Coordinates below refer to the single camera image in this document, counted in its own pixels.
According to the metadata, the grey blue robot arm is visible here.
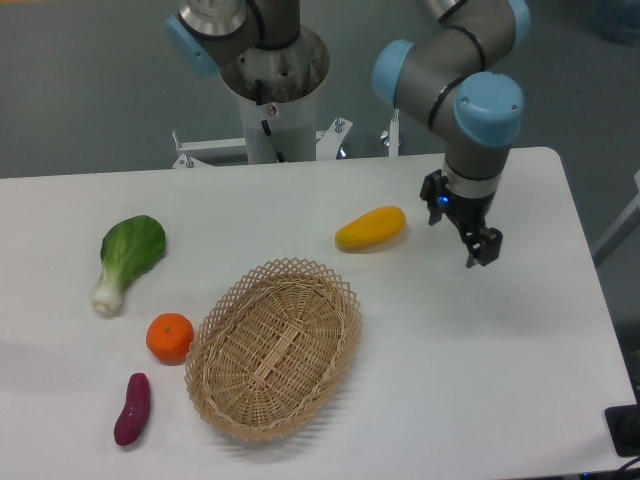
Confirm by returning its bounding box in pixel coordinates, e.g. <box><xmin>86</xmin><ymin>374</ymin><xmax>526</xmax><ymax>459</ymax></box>
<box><xmin>166</xmin><ymin>1</ymin><xmax>530</xmax><ymax>266</ymax></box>

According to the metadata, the orange tangerine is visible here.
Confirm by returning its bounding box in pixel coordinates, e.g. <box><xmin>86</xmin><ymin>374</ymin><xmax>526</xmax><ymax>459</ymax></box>
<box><xmin>145</xmin><ymin>313</ymin><xmax>194</xmax><ymax>365</ymax></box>

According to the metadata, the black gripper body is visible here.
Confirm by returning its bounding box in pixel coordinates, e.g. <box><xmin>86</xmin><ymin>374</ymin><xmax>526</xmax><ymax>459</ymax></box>
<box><xmin>436</xmin><ymin>172</ymin><xmax>496</xmax><ymax>240</ymax></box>

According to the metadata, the purple sweet potato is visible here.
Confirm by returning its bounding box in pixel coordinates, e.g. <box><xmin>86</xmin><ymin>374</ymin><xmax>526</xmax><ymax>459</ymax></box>
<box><xmin>114</xmin><ymin>373</ymin><xmax>151</xmax><ymax>447</ymax></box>

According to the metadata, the woven wicker basket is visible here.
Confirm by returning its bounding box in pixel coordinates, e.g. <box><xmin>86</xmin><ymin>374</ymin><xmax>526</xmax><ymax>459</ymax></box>
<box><xmin>185</xmin><ymin>258</ymin><xmax>362</xmax><ymax>442</ymax></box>

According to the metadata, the black cable on pedestal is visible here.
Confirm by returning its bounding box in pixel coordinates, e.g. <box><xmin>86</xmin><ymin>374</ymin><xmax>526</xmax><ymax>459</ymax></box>
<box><xmin>254</xmin><ymin>78</ymin><xmax>289</xmax><ymax>164</ymax></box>

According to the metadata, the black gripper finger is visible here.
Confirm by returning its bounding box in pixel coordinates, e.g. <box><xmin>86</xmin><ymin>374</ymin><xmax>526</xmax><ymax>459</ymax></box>
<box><xmin>419</xmin><ymin>169</ymin><xmax>448</xmax><ymax>225</ymax></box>
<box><xmin>464</xmin><ymin>226</ymin><xmax>503</xmax><ymax>268</ymax></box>

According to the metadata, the green bok choy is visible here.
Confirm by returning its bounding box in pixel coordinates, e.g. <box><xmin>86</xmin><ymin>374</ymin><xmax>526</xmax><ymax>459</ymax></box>
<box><xmin>91</xmin><ymin>215</ymin><xmax>166</xmax><ymax>316</ymax></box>

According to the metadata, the white table leg right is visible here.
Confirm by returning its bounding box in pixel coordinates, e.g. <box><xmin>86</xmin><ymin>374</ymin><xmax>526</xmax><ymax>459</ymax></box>
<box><xmin>591</xmin><ymin>171</ymin><xmax>640</xmax><ymax>267</ymax></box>

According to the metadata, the white metal mounting frame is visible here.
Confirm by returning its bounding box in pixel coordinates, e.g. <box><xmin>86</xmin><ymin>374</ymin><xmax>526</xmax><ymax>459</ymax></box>
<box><xmin>171</xmin><ymin>107</ymin><xmax>404</xmax><ymax>169</ymax></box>

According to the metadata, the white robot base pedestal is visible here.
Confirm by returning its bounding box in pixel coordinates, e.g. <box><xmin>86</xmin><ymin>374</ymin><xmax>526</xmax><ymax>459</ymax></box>
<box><xmin>220</xmin><ymin>27</ymin><xmax>330</xmax><ymax>139</ymax></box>

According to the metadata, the black device at table edge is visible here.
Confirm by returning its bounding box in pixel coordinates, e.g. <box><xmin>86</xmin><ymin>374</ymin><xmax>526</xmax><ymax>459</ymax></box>
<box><xmin>604</xmin><ymin>404</ymin><xmax>639</xmax><ymax>457</ymax></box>

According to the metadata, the yellow mango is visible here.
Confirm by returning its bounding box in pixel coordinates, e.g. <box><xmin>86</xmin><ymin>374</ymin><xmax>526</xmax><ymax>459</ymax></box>
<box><xmin>334</xmin><ymin>206</ymin><xmax>406</xmax><ymax>252</ymax></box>

